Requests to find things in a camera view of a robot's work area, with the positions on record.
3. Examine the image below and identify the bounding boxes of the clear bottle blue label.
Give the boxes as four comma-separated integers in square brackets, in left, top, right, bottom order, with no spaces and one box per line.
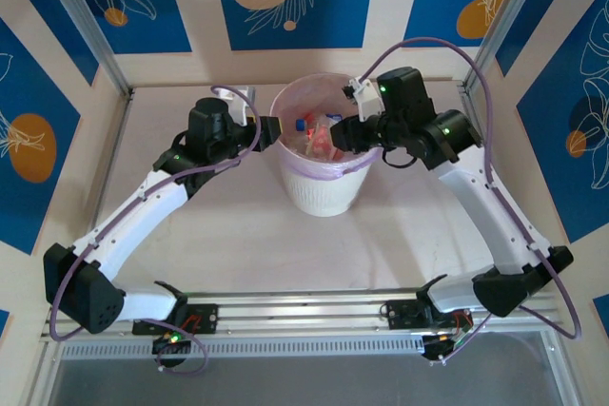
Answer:
[294,112,344,134]

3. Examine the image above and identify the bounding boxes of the clear cola bottle red label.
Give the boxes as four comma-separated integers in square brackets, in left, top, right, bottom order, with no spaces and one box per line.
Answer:
[306,123,342,163]

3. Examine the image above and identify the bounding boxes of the white plastic bin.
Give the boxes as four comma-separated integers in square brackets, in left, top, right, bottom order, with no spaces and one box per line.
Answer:
[269,71,384,218]

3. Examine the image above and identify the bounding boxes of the purple plastic bin liner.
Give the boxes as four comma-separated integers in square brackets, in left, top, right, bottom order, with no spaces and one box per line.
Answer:
[269,71,384,179]

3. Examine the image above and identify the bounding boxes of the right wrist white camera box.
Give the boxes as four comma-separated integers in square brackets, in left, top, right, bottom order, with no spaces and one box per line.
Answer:
[342,75,383,123]

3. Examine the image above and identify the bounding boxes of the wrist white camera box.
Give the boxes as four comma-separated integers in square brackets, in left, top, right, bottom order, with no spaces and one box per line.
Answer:
[342,75,383,123]
[231,86,257,126]

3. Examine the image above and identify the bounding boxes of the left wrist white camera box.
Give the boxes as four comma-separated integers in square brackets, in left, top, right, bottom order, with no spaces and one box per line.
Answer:
[231,86,257,126]

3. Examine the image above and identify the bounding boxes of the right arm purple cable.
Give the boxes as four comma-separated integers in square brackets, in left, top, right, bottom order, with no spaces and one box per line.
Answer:
[359,36,582,369]

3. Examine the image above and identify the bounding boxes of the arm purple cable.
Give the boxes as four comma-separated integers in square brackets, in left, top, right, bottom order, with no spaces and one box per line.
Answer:
[359,36,582,369]
[49,85,264,376]

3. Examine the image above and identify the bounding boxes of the aluminium frame post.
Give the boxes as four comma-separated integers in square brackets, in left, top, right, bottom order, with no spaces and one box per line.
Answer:
[33,0,133,99]
[462,0,551,93]

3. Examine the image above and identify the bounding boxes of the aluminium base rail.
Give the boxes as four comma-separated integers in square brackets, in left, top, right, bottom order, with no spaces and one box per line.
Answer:
[40,289,567,345]

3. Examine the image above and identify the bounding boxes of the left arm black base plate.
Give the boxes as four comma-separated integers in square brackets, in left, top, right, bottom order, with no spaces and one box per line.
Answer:
[131,303,220,336]

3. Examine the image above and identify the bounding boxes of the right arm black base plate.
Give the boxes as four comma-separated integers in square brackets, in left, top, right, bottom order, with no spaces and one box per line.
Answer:
[384,299,475,331]

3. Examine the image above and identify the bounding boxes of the slotted grey cable duct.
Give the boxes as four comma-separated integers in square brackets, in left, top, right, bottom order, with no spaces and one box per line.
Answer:
[60,334,425,360]

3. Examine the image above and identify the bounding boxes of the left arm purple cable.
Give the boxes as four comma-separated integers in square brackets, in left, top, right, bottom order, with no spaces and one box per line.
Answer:
[49,85,264,376]

